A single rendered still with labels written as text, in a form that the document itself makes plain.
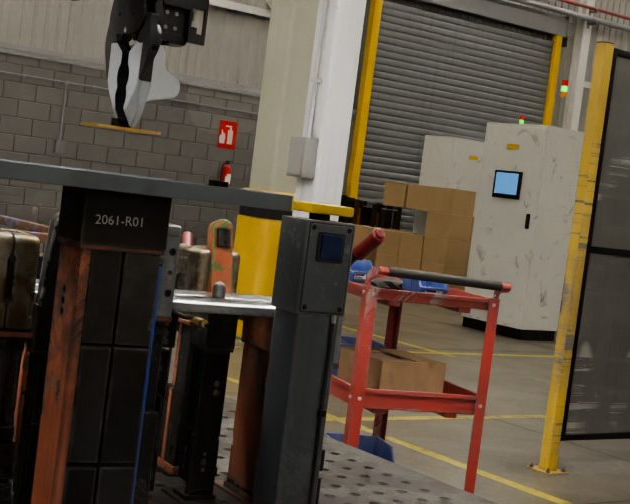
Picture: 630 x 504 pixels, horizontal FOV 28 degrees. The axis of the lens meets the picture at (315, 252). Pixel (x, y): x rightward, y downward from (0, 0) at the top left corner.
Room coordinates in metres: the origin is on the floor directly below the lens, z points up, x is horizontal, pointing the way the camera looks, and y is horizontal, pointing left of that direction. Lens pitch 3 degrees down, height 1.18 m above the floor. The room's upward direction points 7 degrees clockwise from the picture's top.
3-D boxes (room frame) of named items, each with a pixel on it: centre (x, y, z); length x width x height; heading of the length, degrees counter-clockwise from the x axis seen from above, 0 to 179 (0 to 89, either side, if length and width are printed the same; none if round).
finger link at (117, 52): (1.40, 0.22, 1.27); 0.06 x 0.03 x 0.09; 129
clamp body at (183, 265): (2.02, 0.18, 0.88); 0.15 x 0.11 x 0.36; 30
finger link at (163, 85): (1.37, 0.20, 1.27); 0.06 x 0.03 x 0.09; 129
